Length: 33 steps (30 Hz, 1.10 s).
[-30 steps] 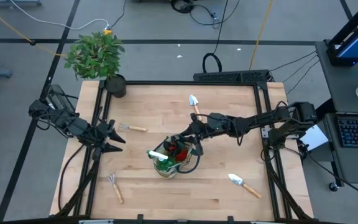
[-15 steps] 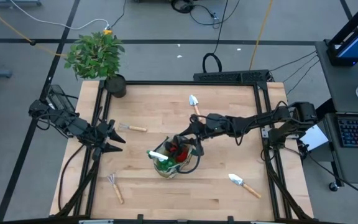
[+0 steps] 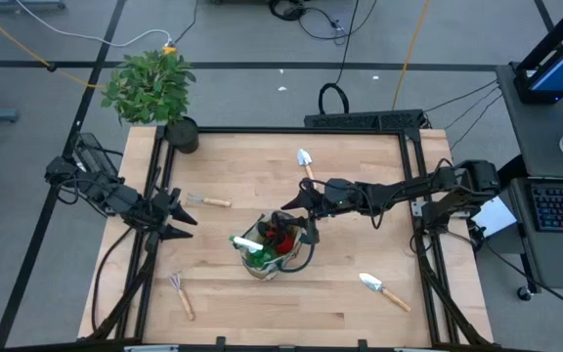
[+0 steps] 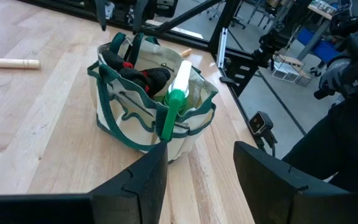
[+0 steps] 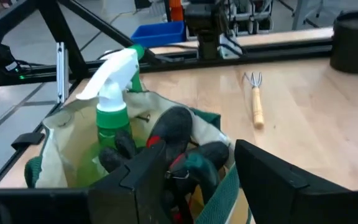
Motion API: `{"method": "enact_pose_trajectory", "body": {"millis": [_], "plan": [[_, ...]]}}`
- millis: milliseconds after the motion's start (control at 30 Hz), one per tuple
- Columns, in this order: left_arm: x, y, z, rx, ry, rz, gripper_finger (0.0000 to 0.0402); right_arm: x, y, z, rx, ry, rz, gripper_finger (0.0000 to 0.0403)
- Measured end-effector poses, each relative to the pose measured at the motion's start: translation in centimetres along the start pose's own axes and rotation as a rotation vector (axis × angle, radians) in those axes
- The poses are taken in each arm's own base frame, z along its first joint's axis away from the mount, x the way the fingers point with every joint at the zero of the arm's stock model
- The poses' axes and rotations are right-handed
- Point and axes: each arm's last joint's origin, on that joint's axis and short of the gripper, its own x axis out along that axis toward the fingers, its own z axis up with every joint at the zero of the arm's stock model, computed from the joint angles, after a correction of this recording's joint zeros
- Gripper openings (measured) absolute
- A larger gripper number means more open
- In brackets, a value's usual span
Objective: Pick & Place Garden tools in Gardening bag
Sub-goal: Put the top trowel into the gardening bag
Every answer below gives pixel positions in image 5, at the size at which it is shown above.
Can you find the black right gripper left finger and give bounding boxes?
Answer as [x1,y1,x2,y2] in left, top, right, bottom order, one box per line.
[0,140,172,224]

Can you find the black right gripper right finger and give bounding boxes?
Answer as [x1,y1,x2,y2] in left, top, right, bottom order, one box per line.
[234,139,358,224]

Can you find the cream green canvas gardening bag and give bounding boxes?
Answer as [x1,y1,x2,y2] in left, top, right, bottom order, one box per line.
[24,90,254,224]

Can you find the green white spray bottle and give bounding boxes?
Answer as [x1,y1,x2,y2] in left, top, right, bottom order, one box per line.
[75,43,145,187]

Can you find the green handled pruning shears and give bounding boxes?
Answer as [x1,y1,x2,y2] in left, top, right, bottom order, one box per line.
[165,151,221,224]

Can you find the red black gardening glove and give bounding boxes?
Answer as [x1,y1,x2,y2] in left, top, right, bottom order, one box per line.
[98,105,230,224]

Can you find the black plant pot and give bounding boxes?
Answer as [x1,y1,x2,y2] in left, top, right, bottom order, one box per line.
[329,10,358,75]

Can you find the blue plastic bin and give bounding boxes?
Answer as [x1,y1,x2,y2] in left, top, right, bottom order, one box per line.
[131,21,187,49]

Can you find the grey table leg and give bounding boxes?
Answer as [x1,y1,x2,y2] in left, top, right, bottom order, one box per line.
[291,0,326,31]

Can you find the wheeled equipment cart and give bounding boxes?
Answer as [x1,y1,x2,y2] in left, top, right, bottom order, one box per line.
[228,0,275,35]

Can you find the orange container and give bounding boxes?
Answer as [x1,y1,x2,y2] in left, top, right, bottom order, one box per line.
[168,0,185,22]

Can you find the silver aluminium extrusion post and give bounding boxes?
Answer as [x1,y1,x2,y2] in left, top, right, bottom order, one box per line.
[55,42,70,104]

